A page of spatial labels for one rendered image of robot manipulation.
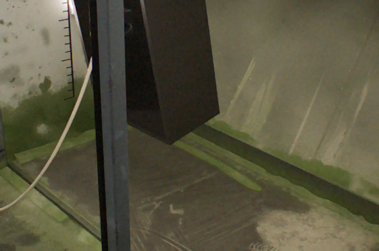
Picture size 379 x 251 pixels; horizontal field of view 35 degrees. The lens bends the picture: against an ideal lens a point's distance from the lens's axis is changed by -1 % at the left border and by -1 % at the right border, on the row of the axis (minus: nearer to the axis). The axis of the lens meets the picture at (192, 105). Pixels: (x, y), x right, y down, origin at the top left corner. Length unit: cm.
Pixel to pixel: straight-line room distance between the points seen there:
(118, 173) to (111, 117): 17
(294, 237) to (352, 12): 133
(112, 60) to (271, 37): 238
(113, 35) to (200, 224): 176
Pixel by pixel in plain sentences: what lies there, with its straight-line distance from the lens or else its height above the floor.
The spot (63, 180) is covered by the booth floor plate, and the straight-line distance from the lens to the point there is 351.
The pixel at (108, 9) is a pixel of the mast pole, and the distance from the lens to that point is 146.
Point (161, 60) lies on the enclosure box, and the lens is 271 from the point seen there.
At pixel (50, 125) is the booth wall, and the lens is 383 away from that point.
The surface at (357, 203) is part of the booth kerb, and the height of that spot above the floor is 12.
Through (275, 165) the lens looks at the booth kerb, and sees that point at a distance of 351.
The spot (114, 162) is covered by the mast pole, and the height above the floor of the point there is 100.
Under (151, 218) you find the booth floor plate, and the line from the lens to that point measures 313.
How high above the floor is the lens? 174
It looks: 22 degrees down
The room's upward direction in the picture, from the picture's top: 1 degrees clockwise
